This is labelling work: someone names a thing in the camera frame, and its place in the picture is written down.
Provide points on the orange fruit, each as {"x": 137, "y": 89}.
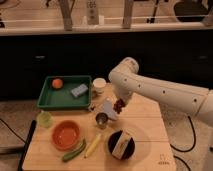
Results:
{"x": 57, "y": 83}

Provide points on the white cup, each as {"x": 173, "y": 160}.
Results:
{"x": 99, "y": 85}

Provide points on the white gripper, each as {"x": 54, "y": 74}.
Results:
{"x": 123, "y": 94}

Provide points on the red bowl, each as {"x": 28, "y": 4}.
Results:
{"x": 65, "y": 135}

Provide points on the dark red grape bunch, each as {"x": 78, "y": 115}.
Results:
{"x": 118, "y": 106}

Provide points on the green cucumber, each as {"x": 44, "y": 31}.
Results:
{"x": 71, "y": 155}

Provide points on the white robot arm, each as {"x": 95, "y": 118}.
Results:
{"x": 192, "y": 100}

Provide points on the green plastic tray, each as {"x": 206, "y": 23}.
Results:
{"x": 63, "y": 99}

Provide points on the black bowl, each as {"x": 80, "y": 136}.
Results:
{"x": 113, "y": 140}

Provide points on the blue-grey sponge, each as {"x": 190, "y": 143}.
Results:
{"x": 80, "y": 90}

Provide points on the white card box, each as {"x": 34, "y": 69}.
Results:
{"x": 121, "y": 145}

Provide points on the light green cup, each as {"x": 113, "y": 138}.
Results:
{"x": 44, "y": 119}

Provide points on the small metal cup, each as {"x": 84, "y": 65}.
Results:
{"x": 101, "y": 120}

